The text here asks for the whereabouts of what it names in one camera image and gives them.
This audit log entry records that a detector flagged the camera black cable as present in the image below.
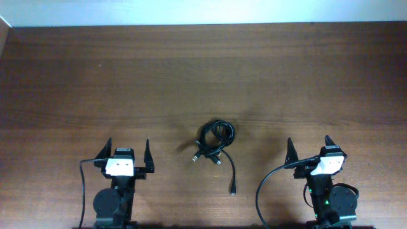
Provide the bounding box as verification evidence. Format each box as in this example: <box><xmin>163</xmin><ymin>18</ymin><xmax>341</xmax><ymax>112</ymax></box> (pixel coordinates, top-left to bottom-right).
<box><xmin>78</xmin><ymin>158</ymin><xmax>107</xmax><ymax>229</ymax></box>
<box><xmin>255</xmin><ymin>155</ymin><xmax>321</xmax><ymax>229</ymax></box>

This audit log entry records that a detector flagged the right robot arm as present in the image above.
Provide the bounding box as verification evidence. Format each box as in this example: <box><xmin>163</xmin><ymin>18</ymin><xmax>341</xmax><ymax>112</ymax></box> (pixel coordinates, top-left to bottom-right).
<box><xmin>284</xmin><ymin>135</ymin><xmax>359</xmax><ymax>228</ymax></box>

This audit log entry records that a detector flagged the right camera black cable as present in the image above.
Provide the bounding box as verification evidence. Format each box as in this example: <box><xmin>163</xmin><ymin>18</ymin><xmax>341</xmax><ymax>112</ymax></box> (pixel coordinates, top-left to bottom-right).
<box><xmin>255</xmin><ymin>155</ymin><xmax>321</xmax><ymax>229</ymax></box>

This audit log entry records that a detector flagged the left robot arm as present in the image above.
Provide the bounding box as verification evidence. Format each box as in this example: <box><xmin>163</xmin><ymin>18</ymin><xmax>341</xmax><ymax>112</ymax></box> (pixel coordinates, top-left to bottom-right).
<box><xmin>93</xmin><ymin>139</ymin><xmax>155</xmax><ymax>229</ymax></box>

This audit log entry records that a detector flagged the left camera black cable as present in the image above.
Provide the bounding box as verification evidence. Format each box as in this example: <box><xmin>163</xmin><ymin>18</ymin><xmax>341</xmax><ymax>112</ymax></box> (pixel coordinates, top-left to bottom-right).
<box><xmin>78</xmin><ymin>158</ymin><xmax>107</xmax><ymax>229</ymax></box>

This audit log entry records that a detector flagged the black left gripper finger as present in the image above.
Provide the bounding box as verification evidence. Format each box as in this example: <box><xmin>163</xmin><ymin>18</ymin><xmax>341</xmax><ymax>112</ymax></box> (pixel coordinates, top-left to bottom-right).
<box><xmin>144</xmin><ymin>139</ymin><xmax>155</xmax><ymax>173</ymax></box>
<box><xmin>95</xmin><ymin>137</ymin><xmax>113</xmax><ymax>160</ymax></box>

